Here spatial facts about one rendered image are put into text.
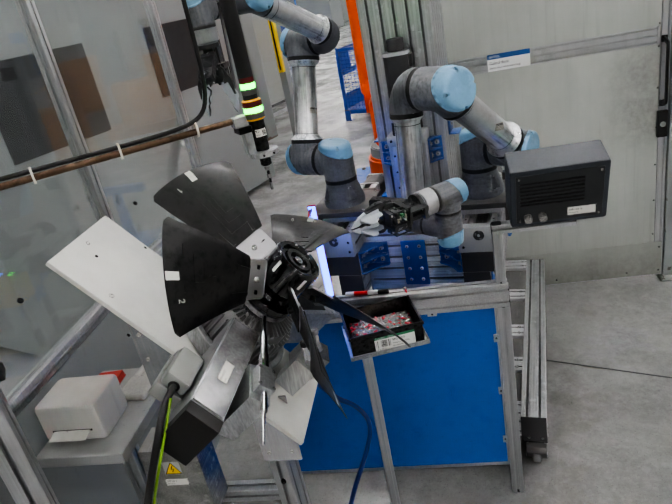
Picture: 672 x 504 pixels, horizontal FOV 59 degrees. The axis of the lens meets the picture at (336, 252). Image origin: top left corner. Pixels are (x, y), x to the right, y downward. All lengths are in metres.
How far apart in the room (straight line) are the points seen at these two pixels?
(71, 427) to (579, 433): 1.86
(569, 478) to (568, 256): 1.44
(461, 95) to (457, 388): 0.99
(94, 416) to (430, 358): 1.04
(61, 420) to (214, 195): 0.68
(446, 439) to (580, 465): 0.54
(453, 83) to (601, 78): 1.72
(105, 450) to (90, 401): 0.12
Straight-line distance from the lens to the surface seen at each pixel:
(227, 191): 1.48
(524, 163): 1.73
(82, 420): 1.65
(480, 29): 3.12
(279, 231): 1.63
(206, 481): 1.61
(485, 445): 2.28
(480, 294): 1.90
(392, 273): 2.23
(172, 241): 1.17
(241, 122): 1.36
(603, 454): 2.58
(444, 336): 1.99
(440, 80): 1.61
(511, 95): 3.19
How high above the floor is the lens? 1.78
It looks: 24 degrees down
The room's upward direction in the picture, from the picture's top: 12 degrees counter-clockwise
